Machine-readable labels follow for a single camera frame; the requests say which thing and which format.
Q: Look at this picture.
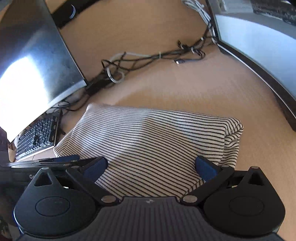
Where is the striped white black garment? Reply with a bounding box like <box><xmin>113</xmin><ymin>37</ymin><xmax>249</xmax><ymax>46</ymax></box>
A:
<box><xmin>53</xmin><ymin>104</ymin><xmax>244</xmax><ymax>198</ymax></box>

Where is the black keyboard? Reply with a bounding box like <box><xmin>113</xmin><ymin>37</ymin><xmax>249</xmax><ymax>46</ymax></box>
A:
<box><xmin>15</xmin><ymin>111</ymin><xmax>62</xmax><ymax>161</ymax></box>

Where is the black computer monitor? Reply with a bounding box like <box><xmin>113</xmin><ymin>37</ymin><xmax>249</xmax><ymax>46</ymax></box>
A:
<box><xmin>1</xmin><ymin>1</ymin><xmax>86</xmax><ymax>141</ymax></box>

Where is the black power strip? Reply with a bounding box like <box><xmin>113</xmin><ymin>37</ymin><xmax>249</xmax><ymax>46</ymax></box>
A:
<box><xmin>52</xmin><ymin>0</ymin><xmax>98</xmax><ymax>29</ymax></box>

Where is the glass panel computer case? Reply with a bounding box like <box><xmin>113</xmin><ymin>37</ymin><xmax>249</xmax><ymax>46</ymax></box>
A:
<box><xmin>206</xmin><ymin>1</ymin><xmax>295</xmax><ymax>130</ymax></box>

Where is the black cable bundle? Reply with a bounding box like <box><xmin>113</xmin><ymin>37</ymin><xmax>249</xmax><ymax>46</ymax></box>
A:
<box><xmin>52</xmin><ymin>25</ymin><xmax>216</xmax><ymax>112</ymax></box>

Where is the white coiled cable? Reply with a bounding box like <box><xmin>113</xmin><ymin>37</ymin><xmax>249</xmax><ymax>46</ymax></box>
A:
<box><xmin>181</xmin><ymin>0</ymin><xmax>218</xmax><ymax>45</ymax></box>

